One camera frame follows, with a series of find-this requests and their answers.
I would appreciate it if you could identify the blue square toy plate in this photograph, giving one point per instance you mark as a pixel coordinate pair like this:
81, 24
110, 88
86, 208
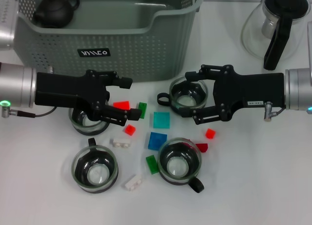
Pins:
156, 139

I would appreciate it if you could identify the small orange-red cube block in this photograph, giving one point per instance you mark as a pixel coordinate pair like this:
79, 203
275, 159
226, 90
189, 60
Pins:
210, 133

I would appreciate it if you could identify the red sloped toy block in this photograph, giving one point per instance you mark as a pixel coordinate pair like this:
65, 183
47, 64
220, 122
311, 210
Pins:
122, 105

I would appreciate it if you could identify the black clay teapot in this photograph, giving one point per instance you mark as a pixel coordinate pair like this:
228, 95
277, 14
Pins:
56, 11

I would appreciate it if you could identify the small red square block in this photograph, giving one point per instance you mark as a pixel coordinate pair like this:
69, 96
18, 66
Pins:
130, 129

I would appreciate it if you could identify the grey-green perforated storage bin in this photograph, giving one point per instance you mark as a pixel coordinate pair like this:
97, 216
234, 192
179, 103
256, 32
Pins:
146, 51

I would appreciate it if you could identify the dark red curved block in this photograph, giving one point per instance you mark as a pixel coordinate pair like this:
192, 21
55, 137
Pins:
202, 147

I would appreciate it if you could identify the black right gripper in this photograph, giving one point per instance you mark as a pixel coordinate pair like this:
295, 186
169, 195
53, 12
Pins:
253, 90

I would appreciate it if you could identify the glass teacup with black holder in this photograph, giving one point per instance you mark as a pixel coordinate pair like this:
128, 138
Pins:
175, 169
97, 173
85, 127
185, 98

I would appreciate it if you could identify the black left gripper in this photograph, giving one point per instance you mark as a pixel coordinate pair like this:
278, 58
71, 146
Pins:
61, 90

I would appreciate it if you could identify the white toy brick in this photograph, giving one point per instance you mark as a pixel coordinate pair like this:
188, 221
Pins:
131, 182
120, 142

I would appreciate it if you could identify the green toy brick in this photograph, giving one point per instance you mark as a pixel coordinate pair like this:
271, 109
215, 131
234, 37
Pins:
151, 164
143, 108

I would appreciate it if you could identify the teal square toy plate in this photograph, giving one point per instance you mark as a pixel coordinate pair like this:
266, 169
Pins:
161, 120

